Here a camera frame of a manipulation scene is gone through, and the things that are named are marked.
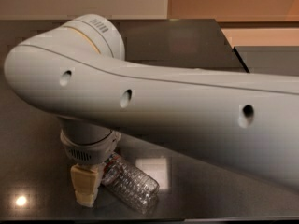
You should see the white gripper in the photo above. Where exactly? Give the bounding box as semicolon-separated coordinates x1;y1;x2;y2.
59;118;121;207

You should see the grey side table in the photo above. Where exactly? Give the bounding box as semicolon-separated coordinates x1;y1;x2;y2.
233;45;299;77

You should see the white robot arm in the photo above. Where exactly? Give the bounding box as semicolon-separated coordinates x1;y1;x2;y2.
4;14;299;206

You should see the clear plastic water bottle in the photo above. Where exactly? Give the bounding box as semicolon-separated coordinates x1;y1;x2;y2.
102;152;160;213

